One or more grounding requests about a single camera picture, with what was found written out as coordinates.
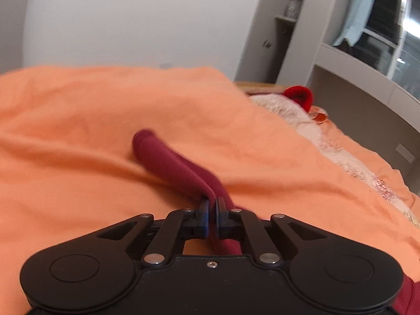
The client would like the white wall outlet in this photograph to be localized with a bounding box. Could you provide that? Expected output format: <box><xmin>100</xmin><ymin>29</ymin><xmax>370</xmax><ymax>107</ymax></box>
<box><xmin>395</xmin><ymin>143</ymin><xmax>415</xmax><ymax>163</ymax></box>

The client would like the wooden bed footboard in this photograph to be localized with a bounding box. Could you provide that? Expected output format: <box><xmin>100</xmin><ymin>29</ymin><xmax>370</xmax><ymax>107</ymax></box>
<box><xmin>235</xmin><ymin>81</ymin><xmax>290</xmax><ymax>96</ymax></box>

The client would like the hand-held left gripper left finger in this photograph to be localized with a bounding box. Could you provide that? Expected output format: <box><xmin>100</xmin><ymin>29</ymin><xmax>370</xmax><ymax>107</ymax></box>
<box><xmin>98</xmin><ymin>199</ymin><xmax>210</xmax><ymax>267</ymax></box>

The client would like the clear glass ornament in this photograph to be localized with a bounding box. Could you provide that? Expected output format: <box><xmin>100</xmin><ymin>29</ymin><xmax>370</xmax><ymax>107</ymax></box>
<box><xmin>286</xmin><ymin>0</ymin><xmax>302</xmax><ymax>19</ymax></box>

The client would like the maroon knit garment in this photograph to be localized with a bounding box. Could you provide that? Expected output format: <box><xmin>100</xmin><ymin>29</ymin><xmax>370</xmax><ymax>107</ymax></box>
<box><xmin>133</xmin><ymin>129</ymin><xmax>420</xmax><ymax>315</ymax></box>

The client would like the window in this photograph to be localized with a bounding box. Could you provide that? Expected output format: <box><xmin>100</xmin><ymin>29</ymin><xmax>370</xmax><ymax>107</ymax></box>
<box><xmin>359</xmin><ymin>0</ymin><xmax>420</xmax><ymax>90</ymax></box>

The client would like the red plush item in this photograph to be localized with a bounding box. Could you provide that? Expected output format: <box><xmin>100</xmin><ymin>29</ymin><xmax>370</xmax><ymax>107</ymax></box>
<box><xmin>283</xmin><ymin>85</ymin><xmax>314</xmax><ymax>109</ymax></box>

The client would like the grey built-in desk unit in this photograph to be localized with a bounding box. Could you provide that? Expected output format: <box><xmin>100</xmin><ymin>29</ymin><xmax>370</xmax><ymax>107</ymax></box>
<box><xmin>235</xmin><ymin>0</ymin><xmax>420</xmax><ymax>187</ymax></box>

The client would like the light blue curtain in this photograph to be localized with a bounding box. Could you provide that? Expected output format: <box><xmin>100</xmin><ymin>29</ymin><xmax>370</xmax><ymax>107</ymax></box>
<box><xmin>332</xmin><ymin>0</ymin><xmax>381</xmax><ymax>48</ymax></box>

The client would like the floral beige blanket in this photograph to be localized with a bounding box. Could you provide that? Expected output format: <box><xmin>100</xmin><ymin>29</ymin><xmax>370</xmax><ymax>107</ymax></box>
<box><xmin>249</xmin><ymin>93</ymin><xmax>420</xmax><ymax>228</ymax></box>

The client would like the orange bed sheet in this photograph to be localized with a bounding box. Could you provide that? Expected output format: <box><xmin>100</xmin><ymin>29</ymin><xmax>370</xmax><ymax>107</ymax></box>
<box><xmin>0</xmin><ymin>66</ymin><xmax>420</xmax><ymax>315</ymax></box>

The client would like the small orange cloth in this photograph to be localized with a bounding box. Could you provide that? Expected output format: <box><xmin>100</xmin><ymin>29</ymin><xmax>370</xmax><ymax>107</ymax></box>
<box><xmin>310</xmin><ymin>106</ymin><xmax>329</xmax><ymax>124</ymax></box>

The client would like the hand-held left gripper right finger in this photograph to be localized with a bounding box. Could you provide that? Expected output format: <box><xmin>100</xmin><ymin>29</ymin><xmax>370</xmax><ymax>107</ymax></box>
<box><xmin>215</xmin><ymin>198</ymin><xmax>329</xmax><ymax>267</ymax></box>

